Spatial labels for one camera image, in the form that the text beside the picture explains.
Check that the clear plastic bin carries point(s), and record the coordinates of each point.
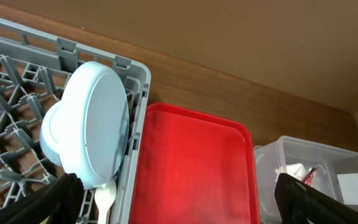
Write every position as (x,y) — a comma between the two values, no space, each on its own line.
(336,175)

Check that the white napkin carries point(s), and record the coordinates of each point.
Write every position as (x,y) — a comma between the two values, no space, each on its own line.
(297,171)

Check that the grey dishwasher rack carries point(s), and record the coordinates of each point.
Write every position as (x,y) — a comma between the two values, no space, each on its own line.
(35,67)

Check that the red plastic tray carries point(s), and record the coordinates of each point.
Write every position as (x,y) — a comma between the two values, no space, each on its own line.
(194,168)

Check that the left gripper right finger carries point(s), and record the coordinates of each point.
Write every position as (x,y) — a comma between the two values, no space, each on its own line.
(299,203)

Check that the large light blue plate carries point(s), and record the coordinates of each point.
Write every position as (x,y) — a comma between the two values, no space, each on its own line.
(95,124)

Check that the red snack wrapper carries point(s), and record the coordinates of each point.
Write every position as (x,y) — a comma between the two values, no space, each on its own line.
(308,178)

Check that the white plastic spoon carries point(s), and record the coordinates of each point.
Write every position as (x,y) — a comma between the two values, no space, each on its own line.
(104,198)

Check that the small light blue bowl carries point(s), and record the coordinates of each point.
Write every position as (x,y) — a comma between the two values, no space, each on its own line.
(52,133)

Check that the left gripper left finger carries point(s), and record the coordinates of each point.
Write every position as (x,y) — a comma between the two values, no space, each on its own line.
(58,202)

